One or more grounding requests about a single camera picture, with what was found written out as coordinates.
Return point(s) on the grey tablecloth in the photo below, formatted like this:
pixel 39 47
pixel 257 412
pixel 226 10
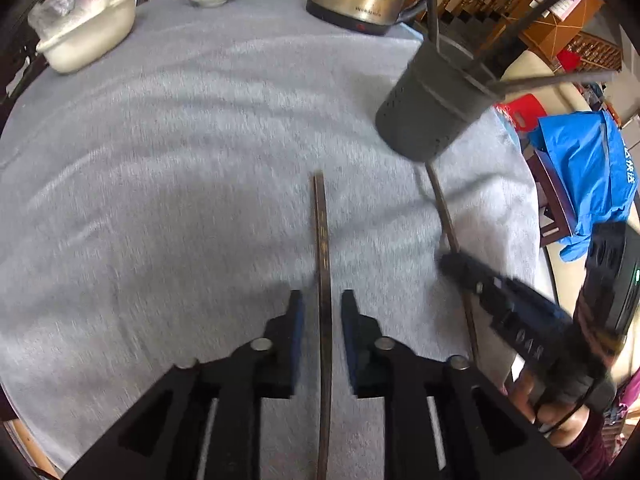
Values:
pixel 175 185

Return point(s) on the wooden staircase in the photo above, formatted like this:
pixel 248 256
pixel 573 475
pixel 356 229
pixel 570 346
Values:
pixel 500 5

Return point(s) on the white container with plastic wrap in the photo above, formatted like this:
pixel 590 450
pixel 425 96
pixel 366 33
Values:
pixel 85 30

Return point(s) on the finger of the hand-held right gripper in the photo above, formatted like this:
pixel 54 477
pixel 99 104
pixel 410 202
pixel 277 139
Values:
pixel 470 275

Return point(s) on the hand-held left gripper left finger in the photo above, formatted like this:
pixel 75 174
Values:
pixel 296 330

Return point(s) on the blue jacket on chair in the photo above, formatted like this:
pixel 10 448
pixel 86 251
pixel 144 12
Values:
pixel 580 170

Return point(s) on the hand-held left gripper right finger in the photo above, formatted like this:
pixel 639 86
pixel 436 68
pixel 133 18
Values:
pixel 350 330

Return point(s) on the person's right forearm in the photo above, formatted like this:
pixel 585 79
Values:
pixel 595 440

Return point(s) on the cream chair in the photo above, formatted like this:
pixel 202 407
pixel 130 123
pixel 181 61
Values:
pixel 545 72

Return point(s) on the red plastic chair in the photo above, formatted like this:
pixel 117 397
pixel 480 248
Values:
pixel 522 110

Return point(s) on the dark chopstick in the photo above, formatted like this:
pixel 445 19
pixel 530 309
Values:
pixel 431 5
pixel 530 20
pixel 550 81
pixel 445 210
pixel 322 260

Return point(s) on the person's right hand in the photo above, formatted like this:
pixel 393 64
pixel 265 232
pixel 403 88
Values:
pixel 555 422

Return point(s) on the dark perforated chopstick holder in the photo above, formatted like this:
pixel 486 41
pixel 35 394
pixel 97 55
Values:
pixel 430 105

